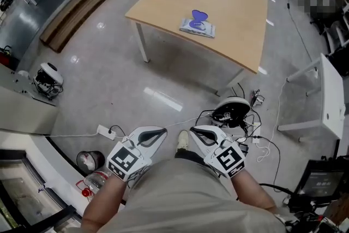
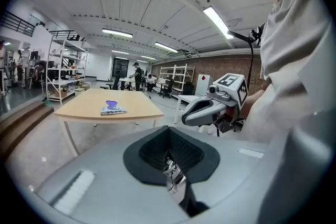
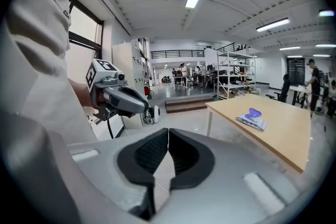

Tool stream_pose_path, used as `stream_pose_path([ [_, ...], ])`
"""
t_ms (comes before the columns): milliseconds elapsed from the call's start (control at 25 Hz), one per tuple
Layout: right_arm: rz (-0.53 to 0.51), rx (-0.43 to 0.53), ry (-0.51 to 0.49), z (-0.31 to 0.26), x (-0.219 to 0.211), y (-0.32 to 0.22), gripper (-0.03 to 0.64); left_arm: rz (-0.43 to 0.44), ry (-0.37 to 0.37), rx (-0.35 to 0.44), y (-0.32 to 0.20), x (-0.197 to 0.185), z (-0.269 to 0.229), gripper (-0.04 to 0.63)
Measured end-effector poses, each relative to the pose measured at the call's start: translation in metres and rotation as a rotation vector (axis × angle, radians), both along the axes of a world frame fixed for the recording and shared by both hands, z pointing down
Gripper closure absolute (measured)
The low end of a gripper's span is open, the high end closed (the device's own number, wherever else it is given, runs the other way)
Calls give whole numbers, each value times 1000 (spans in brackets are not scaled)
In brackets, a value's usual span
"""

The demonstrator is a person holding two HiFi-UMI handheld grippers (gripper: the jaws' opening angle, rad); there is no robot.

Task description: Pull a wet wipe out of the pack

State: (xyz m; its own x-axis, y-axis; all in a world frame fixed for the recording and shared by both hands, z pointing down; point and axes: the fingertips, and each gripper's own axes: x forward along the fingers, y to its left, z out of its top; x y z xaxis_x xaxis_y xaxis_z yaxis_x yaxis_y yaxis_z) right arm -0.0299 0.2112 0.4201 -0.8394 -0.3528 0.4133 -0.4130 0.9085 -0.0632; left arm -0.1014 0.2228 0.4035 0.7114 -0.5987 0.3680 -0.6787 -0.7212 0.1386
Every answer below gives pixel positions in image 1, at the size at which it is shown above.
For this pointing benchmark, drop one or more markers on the white wet wipe pack purple lid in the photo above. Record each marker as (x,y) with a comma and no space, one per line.
(197,27)

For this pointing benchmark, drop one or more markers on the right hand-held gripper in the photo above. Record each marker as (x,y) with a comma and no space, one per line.
(226,161)

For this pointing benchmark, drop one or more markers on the beige cabinet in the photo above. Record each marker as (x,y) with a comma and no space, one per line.
(24,114)

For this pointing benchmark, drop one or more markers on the black mesh trash bin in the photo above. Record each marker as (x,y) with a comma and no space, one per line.
(90,161)

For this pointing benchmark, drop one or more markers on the black monitor screen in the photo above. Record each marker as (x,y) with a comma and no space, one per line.
(321,180)

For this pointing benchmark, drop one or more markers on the white power strip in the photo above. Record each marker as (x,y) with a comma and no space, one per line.
(256,139)
(106,132)

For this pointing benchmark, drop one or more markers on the person's black trousers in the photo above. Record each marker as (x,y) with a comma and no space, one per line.
(188,156)

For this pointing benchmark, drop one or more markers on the person's left forearm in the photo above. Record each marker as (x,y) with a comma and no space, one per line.
(103,199)

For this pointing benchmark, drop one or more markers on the person's beige shirt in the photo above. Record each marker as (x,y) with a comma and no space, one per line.
(177,199)

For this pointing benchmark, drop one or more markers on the small white black controller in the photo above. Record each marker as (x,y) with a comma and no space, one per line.
(257,99)

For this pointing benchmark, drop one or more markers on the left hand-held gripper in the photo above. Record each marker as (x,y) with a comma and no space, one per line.
(122,158)

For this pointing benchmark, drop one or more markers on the person's right forearm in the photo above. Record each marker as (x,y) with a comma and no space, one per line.
(251,191)

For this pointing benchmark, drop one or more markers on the black and white headset device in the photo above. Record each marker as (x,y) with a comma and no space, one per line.
(234,102)

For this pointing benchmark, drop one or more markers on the person's pale shoe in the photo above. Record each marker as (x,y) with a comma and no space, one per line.
(182,139)

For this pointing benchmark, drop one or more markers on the small black screen device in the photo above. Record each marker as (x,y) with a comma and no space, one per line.
(243,148)

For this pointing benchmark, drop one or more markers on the black framed window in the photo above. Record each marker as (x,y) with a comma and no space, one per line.
(12,155)

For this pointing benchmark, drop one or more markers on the clear plastic bottle red cap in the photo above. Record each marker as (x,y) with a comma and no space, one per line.
(96,180)

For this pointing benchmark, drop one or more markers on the white desk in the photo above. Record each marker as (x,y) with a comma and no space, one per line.
(331,90)

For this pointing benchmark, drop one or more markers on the brown wooden steps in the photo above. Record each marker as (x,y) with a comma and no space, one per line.
(81,8)

